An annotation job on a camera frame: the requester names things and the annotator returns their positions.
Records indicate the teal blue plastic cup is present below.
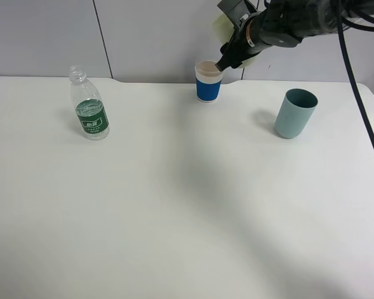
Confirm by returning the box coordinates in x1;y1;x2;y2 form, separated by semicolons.
274;88;319;139

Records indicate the blue sleeved paper cup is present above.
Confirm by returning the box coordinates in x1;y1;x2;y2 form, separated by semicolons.
195;60;223;103

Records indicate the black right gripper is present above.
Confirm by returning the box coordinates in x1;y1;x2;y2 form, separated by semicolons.
216;1;302;71

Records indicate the pale green plastic cup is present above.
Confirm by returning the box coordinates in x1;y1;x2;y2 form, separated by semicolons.
212;13;256;69

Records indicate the clear bottle green label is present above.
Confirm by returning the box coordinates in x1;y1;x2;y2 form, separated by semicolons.
69;66;110;140

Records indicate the black right camera cable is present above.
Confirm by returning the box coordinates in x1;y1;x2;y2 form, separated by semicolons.
336;0;374;184

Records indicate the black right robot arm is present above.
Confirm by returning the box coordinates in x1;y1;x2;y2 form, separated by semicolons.
216;1;374;71

